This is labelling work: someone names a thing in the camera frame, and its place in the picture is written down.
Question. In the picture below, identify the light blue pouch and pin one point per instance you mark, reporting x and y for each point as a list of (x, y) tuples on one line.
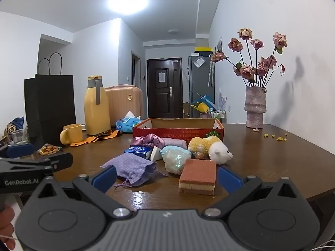
[(174, 159)]

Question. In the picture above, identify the blue tissue pack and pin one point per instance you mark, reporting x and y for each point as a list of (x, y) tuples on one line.
[(127, 126)]

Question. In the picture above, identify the grey refrigerator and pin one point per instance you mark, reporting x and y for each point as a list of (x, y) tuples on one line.
[(201, 83)]

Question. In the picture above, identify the scattered yellow crumbs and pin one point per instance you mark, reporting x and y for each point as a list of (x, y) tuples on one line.
[(279, 137)]

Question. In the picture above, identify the clear glass cup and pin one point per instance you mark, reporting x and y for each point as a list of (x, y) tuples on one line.
[(19, 137)]

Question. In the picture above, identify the small ceiling lamp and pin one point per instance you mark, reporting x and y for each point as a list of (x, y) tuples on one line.
[(173, 31)]

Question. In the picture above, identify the rattan ball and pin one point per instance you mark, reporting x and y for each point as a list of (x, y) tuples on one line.
[(11, 129)]

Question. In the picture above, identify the person's left hand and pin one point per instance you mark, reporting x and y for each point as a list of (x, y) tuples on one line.
[(5, 224)]

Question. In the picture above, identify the paper notice on door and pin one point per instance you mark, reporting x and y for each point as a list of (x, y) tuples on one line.
[(162, 76)]

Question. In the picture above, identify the pink ceramic vase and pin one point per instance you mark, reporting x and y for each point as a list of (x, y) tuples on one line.
[(255, 107)]

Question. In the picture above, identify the white stick on refrigerator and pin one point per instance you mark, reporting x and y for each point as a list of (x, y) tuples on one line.
[(211, 73)]

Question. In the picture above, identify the yellow white plush sheep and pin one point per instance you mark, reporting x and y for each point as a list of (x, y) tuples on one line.
[(204, 145)]

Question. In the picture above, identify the yellow mug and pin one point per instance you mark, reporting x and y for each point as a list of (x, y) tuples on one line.
[(73, 133)]

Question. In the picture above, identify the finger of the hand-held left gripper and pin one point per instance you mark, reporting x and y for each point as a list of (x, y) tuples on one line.
[(61, 162), (21, 150)]

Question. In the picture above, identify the dark brown entrance door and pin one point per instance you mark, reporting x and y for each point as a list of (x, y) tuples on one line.
[(163, 99)]

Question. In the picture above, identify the blue cloth bag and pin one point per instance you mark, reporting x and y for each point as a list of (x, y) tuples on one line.
[(18, 121)]

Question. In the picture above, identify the interior door frame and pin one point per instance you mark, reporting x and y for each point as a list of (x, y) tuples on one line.
[(135, 70)]

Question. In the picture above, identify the pink suitcase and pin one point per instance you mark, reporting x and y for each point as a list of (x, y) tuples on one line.
[(123, 102)]

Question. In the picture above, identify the pink satin pouch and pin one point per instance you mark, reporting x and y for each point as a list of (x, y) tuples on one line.
[(149, 140)]

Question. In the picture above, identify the small clear snack packet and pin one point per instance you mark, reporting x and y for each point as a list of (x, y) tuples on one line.
[(200, 156)]

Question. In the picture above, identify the white triangular sponge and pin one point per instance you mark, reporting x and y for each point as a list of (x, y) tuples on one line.
[(156, 154)]

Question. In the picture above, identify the folded pink towel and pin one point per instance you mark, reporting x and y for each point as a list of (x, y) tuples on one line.
[(174, 143)]

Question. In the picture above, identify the yellow box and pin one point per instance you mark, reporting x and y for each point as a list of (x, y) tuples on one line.
[(203, 49)]

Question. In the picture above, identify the orange layered sponge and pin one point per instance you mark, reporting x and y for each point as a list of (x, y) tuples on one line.
[(199, 175)]

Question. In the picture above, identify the black paper bag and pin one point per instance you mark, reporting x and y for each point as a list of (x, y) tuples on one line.
[(49, 104)]

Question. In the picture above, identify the dried rose bouquet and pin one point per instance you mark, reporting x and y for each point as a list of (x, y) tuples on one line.
[(247, 70)]

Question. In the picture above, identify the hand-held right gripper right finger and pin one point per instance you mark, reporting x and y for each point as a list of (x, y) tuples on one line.
[(230, 179)]

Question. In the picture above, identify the yellow thermos jug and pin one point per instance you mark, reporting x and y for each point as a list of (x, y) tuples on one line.
[(96, 109)]

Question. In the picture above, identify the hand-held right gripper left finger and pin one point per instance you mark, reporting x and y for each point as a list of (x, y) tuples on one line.
[(104, 176)]

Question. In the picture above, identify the papers on refrigerator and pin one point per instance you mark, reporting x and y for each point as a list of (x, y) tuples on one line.
[(199, 62)]

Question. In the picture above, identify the round ceiling lamp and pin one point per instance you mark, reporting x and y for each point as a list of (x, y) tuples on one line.
[(127, 2)]

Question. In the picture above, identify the wall poster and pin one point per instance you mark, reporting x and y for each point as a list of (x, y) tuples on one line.
[(219, 44)]

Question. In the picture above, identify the purple decorative plant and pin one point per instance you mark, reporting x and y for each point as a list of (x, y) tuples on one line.
[(222, 98)]

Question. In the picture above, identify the red cardboard box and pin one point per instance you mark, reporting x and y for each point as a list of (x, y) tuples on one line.
[(178, 133)]

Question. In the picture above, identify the small blue tissue packet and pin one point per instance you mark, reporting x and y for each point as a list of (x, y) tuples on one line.
[(137, 151)]

